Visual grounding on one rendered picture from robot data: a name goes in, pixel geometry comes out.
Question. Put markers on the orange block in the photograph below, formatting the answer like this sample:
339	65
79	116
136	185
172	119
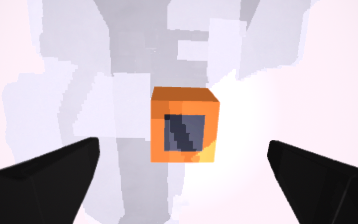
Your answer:
183	124

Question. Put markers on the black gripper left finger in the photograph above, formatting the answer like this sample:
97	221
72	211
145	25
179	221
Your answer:
49	189

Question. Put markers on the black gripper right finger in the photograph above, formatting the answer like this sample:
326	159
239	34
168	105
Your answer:
319	190

